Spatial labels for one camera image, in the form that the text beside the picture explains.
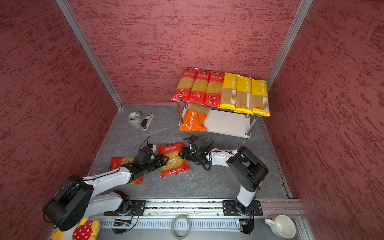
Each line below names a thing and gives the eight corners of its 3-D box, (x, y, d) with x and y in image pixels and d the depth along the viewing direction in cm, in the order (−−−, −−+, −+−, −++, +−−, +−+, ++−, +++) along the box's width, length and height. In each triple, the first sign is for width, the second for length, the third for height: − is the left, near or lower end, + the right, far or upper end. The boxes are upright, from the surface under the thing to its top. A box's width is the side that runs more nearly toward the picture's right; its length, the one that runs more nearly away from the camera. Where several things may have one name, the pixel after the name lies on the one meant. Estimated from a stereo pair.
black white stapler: (141, 129, 108) (139, 126, 104) (150, 115, 116) (148, 112, 113) (145, 130, 107) (144, 127, 104) (154, 116, 116) (153, 113, 112)
